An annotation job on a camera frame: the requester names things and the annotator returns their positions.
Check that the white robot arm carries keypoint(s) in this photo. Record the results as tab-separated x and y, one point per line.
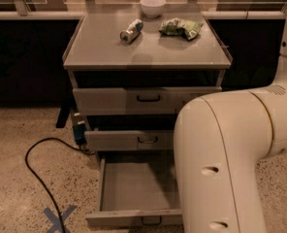
218	140

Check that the grey top drawer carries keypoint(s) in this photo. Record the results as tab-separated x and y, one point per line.
137	101

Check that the grey drawer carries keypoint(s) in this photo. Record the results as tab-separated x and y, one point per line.
137	101
136	190
130	140

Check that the grey drawer cabinet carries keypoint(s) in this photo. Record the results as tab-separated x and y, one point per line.
98	59

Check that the grey middle drawer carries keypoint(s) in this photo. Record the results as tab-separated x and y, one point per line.
130	140

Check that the blue white soda can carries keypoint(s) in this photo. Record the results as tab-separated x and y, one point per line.
132	31

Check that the grey bottom drawer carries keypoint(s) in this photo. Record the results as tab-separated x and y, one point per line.
136	190

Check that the blue power box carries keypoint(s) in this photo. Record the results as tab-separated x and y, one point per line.
78	129

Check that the green crumpled chip bag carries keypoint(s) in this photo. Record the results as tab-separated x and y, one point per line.
188	29

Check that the white ceramic bowl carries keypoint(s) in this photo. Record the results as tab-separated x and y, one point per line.
152	8

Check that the blue tape cross mark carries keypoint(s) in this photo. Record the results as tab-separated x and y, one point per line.
58	223

